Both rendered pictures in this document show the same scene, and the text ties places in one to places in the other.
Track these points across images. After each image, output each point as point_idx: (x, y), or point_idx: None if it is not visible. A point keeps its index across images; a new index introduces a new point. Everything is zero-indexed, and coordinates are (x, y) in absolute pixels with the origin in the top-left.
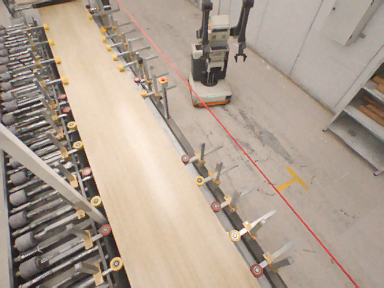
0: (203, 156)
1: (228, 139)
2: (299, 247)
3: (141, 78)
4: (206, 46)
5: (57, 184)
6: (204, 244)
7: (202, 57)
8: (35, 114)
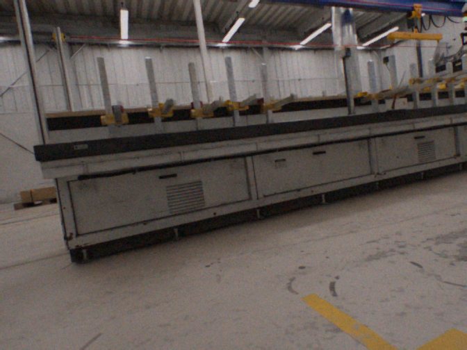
0: (265, 95)
1: (460, 229)
2: (112, 326)
3: (413, 105)
4: (466, 3)
5: (202, 57)
6: None
7: (466, 27)
8: None
